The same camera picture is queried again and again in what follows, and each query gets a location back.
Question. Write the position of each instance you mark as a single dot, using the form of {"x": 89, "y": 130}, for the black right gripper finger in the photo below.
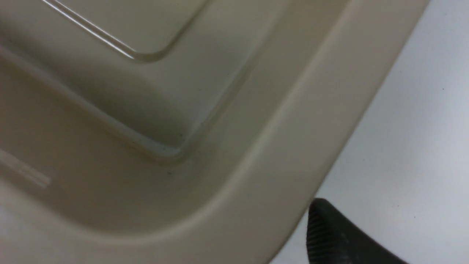
{"x": 333, "y": 239}

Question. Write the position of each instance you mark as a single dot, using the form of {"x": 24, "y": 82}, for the tan plastic bin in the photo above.
{"x": 179, "y": 131}

